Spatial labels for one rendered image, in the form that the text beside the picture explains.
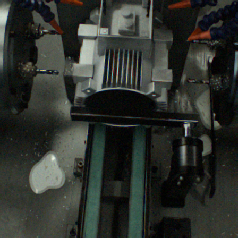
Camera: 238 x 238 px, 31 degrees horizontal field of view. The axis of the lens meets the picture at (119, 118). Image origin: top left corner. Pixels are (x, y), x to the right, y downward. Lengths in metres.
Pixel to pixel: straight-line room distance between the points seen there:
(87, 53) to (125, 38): 0.11
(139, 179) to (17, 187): 0.30
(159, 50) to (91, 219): 0.37
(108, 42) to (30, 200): 0.43
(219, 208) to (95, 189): 0.31
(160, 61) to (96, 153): 0.24
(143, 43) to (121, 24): 0.06
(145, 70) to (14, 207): 0.45
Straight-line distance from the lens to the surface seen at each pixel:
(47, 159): 1.06
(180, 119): 0.85
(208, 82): 0.86
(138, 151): 0.93
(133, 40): 0.81
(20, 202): 1.04
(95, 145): 0.94
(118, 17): 0.87
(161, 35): 0.90
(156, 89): 0.81
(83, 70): 0.84
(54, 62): 1.20
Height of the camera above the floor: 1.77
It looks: 62 degrees down
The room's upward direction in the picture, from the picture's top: 2 degrees clockwise
